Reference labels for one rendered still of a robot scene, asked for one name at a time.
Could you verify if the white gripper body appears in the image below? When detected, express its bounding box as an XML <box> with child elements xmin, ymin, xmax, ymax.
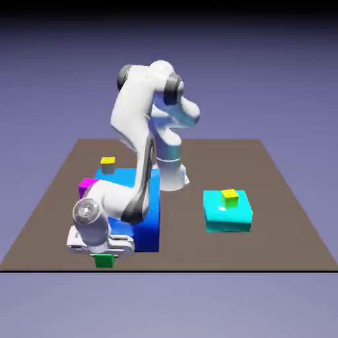
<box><xmin>66</xmin><ymin>226</ymin><xmax>136</xmax><ymax>256</ymax></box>

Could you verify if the small green cube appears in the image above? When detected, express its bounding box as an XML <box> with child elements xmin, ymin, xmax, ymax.
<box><xmin>94</xmin><ymin>253</ymin><xmax>116</xmax><ymax>269</ymax></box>

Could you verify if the small magenta cube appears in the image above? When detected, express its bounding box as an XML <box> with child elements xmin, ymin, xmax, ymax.
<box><xmin>78</xmin><ymin>178</ymin><xmax>100</xmax><ymax>200</ymax></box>

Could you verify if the small yellow cube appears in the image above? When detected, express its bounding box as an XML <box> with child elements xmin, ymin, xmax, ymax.
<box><xmin>220</xmin><ymin>188</ymin><xmax>240</xmax><ymax>209</ymax></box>
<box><xmin>100</xmin><ymin>156</ymin><xmax>116</xmax><ymax>176</ymax></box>

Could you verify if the large blue box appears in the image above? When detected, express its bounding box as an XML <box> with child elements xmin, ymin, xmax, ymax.
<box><xmin>94</xmin><ymin>168</ymin><xmax>161</xmax><ymax>254</ymax></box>

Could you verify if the large cyan box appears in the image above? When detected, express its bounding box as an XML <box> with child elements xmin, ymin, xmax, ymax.
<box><xmin>203</xmin><ymin>189</ymin><xmax>254</xmax><ymax>234</ymax></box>

